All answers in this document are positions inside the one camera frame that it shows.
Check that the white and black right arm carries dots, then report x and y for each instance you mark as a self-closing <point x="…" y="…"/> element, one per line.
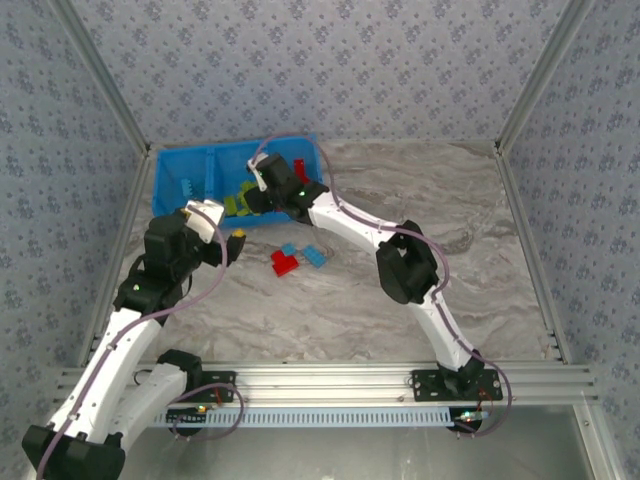
<point x="350" y="220"/>

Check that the tall red lego brick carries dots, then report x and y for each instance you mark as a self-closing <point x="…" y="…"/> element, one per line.
<point x="300" y="167"/>

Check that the small circuit board with LED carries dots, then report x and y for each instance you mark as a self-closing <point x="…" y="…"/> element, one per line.
<point x="187" y="416"/>
<point x="470" y="416"/>

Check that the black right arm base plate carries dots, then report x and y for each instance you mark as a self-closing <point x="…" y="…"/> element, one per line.
<point x="425" y="387"/>

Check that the large blue lego brick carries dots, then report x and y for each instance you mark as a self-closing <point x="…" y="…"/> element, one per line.
<point x="186" y="188"/>

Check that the red L-shaped lego brick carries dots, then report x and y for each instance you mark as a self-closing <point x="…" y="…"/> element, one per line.
<point x="284" y="265"/>

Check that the long green lego brick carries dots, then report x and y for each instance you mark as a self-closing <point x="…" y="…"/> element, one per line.
<point x="248" y="210"/>

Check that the aluminium table side rail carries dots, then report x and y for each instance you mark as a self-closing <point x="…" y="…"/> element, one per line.
<point x="131" y="200"/>
<point x="522" y="225"/>

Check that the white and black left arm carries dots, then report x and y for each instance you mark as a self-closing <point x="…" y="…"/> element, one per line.
<point x="125" y="345"/>

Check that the blue three-compartment plastic bin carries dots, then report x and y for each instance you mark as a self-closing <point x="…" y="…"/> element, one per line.
<point x="170" y="170"/>

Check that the small blue lego brick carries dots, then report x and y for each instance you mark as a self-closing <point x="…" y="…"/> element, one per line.
<point x="288" y="248"/>

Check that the aluminium mounting rail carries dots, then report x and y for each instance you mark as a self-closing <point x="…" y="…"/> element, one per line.
<point x="325" y="385"/>

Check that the aluminium frame post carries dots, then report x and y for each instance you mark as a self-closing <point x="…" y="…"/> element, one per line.
<point x="102" y="75"/>
<point x="542" y="75"/>

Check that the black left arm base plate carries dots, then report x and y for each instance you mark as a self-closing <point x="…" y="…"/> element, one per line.
<point x="225" y="387"/>

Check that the small green lego brick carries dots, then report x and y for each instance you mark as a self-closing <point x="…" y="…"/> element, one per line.
<point x="231" y="205"/>

